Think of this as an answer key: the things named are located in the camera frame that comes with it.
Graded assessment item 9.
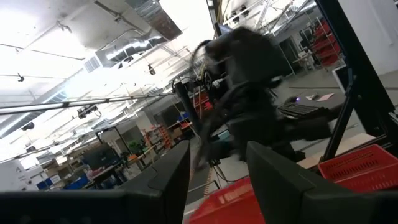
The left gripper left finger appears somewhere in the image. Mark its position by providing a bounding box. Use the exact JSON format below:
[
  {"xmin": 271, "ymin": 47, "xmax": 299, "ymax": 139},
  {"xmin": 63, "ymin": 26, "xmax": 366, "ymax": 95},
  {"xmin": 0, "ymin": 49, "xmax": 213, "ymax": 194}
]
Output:
[{"xmin": 119, "ymin": 139, "xmax": 192, "ymax": 224}]

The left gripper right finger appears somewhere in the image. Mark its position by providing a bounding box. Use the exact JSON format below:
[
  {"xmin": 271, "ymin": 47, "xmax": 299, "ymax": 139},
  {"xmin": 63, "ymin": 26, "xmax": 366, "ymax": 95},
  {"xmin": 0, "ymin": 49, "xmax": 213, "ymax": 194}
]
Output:
[{"xmin": 246, "ymin": 141, "xmax": 315, "ymax": 224}]

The red slotted plastic basket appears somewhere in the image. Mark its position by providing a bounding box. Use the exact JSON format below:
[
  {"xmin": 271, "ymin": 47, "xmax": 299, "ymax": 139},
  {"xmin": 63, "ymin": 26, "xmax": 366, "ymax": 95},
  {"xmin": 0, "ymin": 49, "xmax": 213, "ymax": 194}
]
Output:
[
  {"xmin": 185, "ymin": 176, "xmax": 266, "ymax": 224},
  {"xmin": 317, "ymin": 144, "xmax": 398, "ymax": 193}
]

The orange storage rack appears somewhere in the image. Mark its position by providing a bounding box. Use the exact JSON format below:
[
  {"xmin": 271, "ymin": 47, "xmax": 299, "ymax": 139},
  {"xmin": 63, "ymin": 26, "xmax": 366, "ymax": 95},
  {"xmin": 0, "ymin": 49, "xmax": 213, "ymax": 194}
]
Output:
[{"xmin": 143, "ymin": 123, "xmax": 172, "ymax": 154}]

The teal box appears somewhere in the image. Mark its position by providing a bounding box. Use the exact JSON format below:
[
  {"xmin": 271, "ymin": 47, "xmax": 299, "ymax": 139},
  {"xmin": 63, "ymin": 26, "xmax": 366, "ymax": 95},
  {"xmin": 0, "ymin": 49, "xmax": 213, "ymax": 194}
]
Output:
[{"xmin": 216, "ymin": 129, "xmax": 233, "ymax": 142}]

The black computer monitor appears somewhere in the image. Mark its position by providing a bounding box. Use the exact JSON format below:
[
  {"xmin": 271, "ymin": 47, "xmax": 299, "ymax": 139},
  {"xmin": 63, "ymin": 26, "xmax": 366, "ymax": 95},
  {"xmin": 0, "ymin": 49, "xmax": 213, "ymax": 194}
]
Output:
[{"xmin": 81, "ymin": 142, "xmax": 121, "ymax": 171}]

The backlit computer keyboard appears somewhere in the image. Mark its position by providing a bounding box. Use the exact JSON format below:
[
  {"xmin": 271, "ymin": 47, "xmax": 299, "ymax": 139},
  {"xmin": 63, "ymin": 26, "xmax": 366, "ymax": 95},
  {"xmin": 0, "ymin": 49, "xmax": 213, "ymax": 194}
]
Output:
[{"xmin": 277, "ymin": 103, "xmax": 331, "ymax": 121}]

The blue storage box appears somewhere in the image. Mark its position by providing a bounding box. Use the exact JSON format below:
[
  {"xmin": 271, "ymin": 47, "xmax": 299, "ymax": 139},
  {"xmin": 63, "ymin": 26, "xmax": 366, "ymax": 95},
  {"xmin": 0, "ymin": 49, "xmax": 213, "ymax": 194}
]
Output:
[{"xmin": 36, "ymin": 174, "xmax": 91, "ymax": 191}]

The red storage rack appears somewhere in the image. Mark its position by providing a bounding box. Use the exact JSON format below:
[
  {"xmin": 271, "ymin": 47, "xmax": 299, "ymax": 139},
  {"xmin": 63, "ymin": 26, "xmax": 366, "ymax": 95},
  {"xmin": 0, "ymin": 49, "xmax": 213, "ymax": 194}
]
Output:
[{"xmin": 310, "ymin": 19, "xmax": 342, "ymax": 68}]

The silver ventilation duct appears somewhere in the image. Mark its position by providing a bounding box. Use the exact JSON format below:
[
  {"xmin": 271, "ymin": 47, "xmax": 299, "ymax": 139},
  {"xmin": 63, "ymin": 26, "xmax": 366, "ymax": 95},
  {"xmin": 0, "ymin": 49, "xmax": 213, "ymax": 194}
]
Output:
[{"xmin": 95, "ymin": 33, "xmax": 177, "ymax": 68}]

